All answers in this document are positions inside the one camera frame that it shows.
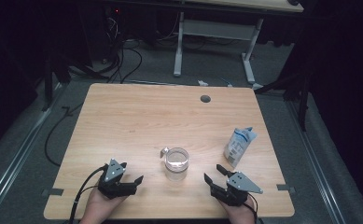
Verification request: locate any long black floor cable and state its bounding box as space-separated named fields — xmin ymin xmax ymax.
xmin=44 ymin=102 xmax=87 ymax=168

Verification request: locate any black metal stand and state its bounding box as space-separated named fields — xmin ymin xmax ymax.
xmin=41 ymin=50 xmax=110 ymax=112
xmin=253 ymin=70 xmax=312 ymax=133

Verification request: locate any person's right hand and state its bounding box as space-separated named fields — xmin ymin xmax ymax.
xmin=219 ymin=198 xmax=258 ymax=224

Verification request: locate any bundle of black cables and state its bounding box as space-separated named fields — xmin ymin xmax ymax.
xmin=105 ymin=17 xmax=144 ymax=84

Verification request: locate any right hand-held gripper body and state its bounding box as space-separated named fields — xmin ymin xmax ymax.
xmin=210 ymin=171 xmax=263 ymax=207

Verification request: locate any person's left hand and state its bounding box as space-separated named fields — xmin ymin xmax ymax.
xmin=84 ymin=187 xmax=127 ymax=220

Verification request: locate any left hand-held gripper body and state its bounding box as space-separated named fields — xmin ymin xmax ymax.
xmin=97 ymin=158 xmax=138 ymax=201

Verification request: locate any left hand-held gripper black cable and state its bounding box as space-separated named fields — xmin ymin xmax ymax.
xmin=68 ymin=164 xmax=108 ymax=224

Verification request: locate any grey tape strip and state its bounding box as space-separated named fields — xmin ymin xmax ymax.
xmin=41 ymin=188 xmax=64 ymax=198
xmin=275 ymin=183 xmax=297 ymax=193

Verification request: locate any clear glass jar with lid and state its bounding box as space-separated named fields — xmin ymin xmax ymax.
xmin=160 ymin=147 xmax=190 ymax=182

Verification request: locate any desk with white legs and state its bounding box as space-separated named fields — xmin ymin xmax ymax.
xmin=107 ymin=0 xmax=304 ymax=91

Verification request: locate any hand-held gripper black cable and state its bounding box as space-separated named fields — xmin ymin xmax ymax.
xmin=245 ymin=191 xmax=260 ymax=224
xmin=68 ymin=164 xmax=108 ymax=224

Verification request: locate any right hand-held gripper black cable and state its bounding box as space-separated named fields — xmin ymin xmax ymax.
xmin=245 ymin=191 xmax=260 ymax=224

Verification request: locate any metal floor rail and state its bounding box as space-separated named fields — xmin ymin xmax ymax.
xmin=0 ymin=82 xmax=67 ymax=217
xmin=285 ymin=100 xmax=347 ymax=224

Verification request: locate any dark device with red light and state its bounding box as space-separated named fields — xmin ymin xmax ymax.
xmin=103 ymin=4 xmax=123 ymax=41

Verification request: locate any white and blue pouch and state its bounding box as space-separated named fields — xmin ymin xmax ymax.
xmin=223 ymin=126 xmax=258 ymax=169

